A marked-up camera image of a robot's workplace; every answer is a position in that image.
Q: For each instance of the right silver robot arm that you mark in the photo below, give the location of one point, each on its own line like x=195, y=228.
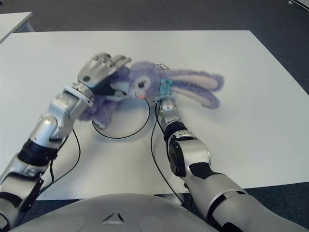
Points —
x=193, y=154

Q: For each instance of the white object at room edge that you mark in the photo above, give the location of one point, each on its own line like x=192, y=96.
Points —
x=299, y=1

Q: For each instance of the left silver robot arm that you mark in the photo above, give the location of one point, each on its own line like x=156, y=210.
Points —
x=48, y=125

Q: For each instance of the silver robot torso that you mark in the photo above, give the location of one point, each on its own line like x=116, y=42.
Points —
x=116, y=212

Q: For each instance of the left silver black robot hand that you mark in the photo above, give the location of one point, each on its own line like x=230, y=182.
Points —
x=96, y=72

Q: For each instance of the white side table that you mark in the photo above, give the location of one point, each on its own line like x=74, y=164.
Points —
x=12, y=24

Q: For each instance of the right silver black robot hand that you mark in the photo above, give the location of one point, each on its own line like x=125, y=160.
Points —
x=163, y=66

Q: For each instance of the white plate black rim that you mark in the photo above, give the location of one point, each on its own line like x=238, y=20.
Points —
x=130, y=118

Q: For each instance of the purple plush bunny doll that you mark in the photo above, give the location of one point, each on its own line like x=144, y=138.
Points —
x=149, y=75

